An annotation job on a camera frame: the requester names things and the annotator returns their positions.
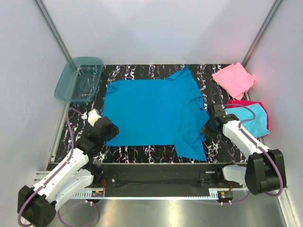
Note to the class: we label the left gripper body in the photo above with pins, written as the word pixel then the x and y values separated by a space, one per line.
pixel 102 141

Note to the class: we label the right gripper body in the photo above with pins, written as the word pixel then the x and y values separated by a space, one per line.
pixel 210 123

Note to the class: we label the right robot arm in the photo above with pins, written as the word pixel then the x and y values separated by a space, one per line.
pixel 265 168

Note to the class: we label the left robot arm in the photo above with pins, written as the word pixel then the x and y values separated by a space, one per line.
pixel 38 205

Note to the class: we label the light blue folded t-shirt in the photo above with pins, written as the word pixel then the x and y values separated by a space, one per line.
pixel 256 127

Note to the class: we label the pink folded t-shirt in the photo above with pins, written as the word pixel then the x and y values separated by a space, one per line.
pixel 235 80

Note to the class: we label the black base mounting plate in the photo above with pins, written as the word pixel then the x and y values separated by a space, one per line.
pixel 173 177

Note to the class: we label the teal plastic bin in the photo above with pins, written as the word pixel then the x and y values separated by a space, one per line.
pixel 79 80

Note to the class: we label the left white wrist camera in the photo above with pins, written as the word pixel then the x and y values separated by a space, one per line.
pixel 92 116

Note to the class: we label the slotted cable duct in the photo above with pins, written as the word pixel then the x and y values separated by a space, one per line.
pixel 150 194

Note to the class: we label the left corner frame post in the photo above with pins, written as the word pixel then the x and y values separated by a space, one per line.
pixel 52 27

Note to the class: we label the corner frame post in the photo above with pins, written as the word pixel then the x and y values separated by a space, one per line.
pixel 52 27
pixel 261 32

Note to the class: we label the right corner frame post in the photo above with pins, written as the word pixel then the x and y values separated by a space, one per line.
pixel 261 32

